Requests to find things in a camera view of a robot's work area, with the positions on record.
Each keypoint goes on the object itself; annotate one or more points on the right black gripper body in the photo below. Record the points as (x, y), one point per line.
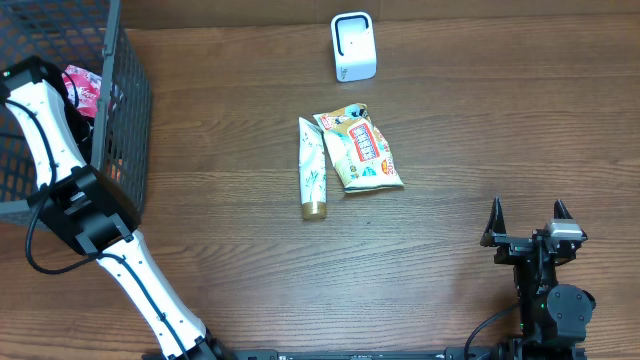
(512, 246)

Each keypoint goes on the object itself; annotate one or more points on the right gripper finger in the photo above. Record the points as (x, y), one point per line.
(495, 230)
(560, 211)

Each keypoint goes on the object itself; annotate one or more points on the purple red sachet pack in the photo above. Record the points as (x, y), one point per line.
(83, 89)

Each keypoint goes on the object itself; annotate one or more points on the beige snack bag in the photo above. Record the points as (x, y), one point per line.
(359, 153)

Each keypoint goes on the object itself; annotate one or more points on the white gold-capped cream tube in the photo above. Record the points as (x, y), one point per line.
(312, 171)

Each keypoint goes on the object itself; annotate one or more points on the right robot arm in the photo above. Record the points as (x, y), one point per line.
(553, 316)

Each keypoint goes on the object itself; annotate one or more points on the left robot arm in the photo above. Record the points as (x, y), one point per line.
(90, 213)

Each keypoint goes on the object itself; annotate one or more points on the white barcode scanner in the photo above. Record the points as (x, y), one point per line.
(354, 47)

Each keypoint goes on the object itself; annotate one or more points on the grey plastic mesh basket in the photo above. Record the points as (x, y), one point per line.
(90, 35)

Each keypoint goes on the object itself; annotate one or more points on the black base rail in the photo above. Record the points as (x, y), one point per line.
(450, 353)

